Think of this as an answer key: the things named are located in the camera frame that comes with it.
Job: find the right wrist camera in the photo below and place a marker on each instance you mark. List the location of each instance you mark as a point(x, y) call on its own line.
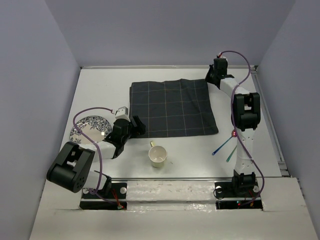
point(221, 56)

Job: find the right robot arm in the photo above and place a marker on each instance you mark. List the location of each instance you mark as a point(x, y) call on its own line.
point(245, 118)

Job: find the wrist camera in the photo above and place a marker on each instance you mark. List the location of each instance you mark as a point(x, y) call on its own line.
point(221, 56)
point(122, 113)

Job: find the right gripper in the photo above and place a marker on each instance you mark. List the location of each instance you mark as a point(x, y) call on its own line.
point(208, 78)

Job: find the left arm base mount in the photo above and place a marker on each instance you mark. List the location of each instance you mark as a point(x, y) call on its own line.
point(110, 198)

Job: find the iridescent spoon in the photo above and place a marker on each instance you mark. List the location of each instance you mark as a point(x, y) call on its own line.
point(221, 147)

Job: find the pale green mug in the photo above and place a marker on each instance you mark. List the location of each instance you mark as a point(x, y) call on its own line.
point(157, 155)

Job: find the dark checked cloth napkin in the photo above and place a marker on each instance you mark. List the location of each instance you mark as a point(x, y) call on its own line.
point(174, 108)

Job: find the iridescent fork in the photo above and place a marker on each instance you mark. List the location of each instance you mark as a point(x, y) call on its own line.
point(231, 154)

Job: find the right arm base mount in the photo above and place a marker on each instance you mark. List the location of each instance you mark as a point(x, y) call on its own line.
point(229, 199)

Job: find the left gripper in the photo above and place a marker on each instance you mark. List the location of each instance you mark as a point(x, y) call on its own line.
point(138, 131)

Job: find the blue floral plate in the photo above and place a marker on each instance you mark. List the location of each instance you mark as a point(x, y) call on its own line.
point(94, 126)

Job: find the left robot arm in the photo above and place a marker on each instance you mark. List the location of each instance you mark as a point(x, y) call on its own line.
point(71, 167)

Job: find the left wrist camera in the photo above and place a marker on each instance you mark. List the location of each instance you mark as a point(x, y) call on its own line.
point(122, 113)

